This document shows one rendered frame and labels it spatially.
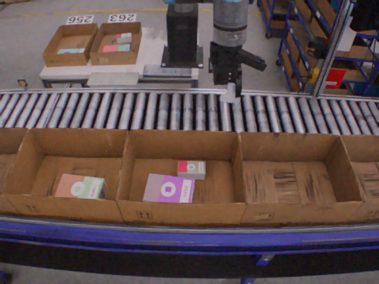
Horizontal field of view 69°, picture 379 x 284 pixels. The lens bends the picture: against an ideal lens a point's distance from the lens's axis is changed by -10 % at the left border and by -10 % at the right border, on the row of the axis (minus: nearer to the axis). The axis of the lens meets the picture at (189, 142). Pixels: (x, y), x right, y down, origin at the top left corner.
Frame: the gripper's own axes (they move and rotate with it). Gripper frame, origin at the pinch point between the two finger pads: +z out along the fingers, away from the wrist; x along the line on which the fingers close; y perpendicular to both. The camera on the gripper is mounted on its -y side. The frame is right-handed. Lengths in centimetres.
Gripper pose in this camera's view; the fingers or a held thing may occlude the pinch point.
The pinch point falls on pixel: (233, 99)
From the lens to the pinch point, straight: 95.0
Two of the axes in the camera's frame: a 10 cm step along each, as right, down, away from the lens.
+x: 1.8, 6.8, -7.2
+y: -9.8, 1.5, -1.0
